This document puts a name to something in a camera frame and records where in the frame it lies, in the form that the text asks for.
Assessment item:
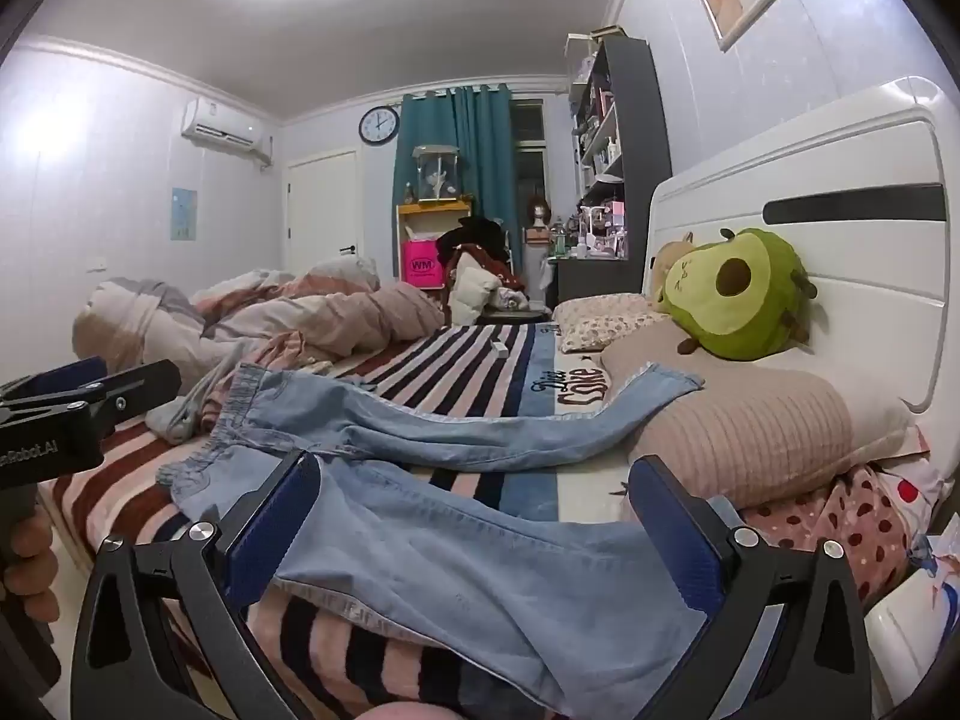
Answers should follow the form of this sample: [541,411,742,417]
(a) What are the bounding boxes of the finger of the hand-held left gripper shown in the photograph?
[75,360,182,428]
[0,358,110,402]

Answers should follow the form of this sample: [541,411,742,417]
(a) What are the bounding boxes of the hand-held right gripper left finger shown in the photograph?
[71,451,323,720]

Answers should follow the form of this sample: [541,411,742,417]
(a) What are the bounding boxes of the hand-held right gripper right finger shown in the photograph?
[628,456,875,720]

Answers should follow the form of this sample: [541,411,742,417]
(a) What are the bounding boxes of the light blue denim pants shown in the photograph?
[157,362,710,713]

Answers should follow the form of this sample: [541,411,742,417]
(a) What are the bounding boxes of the pink pants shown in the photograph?
[247,334,338,372]

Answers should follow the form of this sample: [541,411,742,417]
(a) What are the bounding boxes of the person's left hand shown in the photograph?
[0,521,59,616]

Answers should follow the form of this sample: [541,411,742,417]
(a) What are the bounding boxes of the beige ribbed pillow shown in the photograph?
[604,330,927,507]

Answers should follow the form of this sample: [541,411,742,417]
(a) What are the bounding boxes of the pink polka dot sheet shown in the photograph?
[739,461,938,601]

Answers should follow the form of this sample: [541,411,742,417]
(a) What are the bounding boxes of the beige crumpled duvet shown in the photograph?
[73,255,443,391]

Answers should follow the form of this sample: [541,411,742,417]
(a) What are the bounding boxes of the floral pillow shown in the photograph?
[553,292,676,353]

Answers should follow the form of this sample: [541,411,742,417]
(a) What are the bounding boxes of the green avocado plush toy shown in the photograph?
[656,227,818,361]

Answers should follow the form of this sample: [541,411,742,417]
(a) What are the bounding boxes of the striped fleece blanket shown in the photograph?
[37,319,646,720]

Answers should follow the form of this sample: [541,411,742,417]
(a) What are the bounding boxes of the white door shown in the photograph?
[287,150,359,277]

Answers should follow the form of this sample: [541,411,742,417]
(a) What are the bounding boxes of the white printed cloth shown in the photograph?
[862,532,960,706]

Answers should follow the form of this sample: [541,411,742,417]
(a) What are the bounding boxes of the dark grey desk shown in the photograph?
[544,255,646,316]

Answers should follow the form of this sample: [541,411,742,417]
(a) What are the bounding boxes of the white air conditioner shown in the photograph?
[180,97,272,166]

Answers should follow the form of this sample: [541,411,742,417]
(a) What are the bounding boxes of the brown plush toy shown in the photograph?
[649,236,698,301]

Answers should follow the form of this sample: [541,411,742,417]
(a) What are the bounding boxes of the pink paper bag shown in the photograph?
[400,238,443,287]

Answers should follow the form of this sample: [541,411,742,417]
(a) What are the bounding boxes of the white bed headboard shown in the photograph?
[641,75,960,413]

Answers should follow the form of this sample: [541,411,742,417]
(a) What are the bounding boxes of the pile of clothes on chair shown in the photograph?
[437,216,526,327]

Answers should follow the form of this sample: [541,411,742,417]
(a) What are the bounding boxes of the yellow shelf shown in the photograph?
[395,197,475,286]

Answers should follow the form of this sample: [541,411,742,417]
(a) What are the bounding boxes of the window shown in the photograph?
[510,97,545,230]

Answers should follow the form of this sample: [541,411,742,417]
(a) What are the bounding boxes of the dark grey bookshelf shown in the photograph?
[566,34,672,271]

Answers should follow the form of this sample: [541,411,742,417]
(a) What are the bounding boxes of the teal curtain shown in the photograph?
[390,85,518,286]

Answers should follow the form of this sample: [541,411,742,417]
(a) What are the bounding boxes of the small blue wall poster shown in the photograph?
[170,187,198,242]

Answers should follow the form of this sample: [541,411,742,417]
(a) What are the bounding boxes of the round wall clock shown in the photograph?
[358,105,401,146]

